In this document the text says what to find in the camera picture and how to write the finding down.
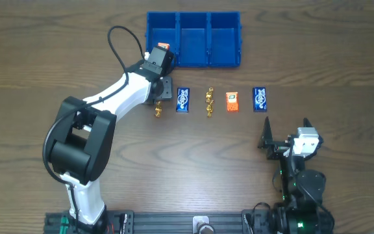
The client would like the blue tray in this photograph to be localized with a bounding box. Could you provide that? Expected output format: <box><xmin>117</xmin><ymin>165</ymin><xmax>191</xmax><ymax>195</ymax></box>
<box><xmin>145</xmin><ymin>11</ymin><xmax>242</xmax><ymax>68</ymax></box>

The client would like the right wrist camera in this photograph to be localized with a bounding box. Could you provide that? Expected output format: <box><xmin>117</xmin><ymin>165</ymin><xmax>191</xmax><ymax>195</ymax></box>
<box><xmin>291</xmin><ymin>126</ymin><xmax>320</xmax><ymax>157</ymax></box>

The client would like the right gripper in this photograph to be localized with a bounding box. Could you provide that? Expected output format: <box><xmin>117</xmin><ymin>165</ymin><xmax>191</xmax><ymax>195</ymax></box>
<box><xmin>257</xmin><ymin>116</ymin><xmax>314</xmax><ymax>160</ymax></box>

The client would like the blue candy pack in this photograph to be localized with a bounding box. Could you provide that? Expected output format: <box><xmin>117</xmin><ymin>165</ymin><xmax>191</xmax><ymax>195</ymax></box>
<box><xmin>252</xmin><ymin>86</ymin><xmax>268</xmax><ymax>113</ymax></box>
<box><xmin>175</xmin><ymin>87</ymin><xmax>190</xmax><ymax>113</ymax></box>

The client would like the mounting rail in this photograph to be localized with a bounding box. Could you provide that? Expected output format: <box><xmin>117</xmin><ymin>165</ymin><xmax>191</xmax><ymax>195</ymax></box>
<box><xmin>44</xmin><ymin>209</ymin><xmax>275</xmax><ymax>234</ymax></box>

